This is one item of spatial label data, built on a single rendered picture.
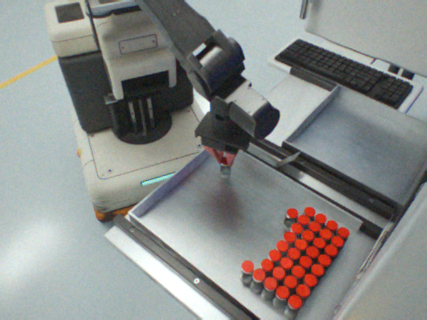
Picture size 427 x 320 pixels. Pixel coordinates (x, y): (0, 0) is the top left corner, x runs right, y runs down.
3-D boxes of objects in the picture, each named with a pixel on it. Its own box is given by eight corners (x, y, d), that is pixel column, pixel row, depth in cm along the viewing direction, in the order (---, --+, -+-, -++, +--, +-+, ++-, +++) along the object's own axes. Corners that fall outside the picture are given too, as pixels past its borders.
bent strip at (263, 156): (296, 170, 81) (301, 152, 77) (288, 178, 80) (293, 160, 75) (243, 140, 87) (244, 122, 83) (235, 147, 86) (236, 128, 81)
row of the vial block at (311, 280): (345, 244, 69) (352, 231, 66) (293, 322, 60) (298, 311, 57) (334, 237, 70) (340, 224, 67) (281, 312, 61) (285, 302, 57)
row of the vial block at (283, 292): (334, 237, 70) (340, 224, 67) (280, 312, 61) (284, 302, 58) (324, 231, 71) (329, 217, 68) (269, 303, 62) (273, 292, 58)
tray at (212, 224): (357, 232, 71) (363, 221, 69) (280, 344, 58) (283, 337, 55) (218, 147, 86) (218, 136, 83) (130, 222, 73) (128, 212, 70)
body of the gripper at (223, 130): (245, 155, 68) (247, 125, 62) (193, 139, 71) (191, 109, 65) (257, 131, 72) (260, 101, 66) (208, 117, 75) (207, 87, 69)
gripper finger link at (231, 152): (234, 180, 75) (235, 147, 67) (201, 169, 77) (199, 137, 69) (247, 156, 79) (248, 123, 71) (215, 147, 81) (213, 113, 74)
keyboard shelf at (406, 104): (431, 79, 119) (434, 72, 118) (398, 126, 105) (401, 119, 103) (307, 32, 138) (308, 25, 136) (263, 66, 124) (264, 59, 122)
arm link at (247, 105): (225, 32, 58) (183, 69, 57) (279, 66, 52) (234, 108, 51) (243, 81, 68) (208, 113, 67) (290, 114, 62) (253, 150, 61)
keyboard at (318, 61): (412, 88, 112) (415, 82, 110) (394, 112, 105) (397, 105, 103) (296, 42, 129) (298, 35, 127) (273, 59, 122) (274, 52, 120)
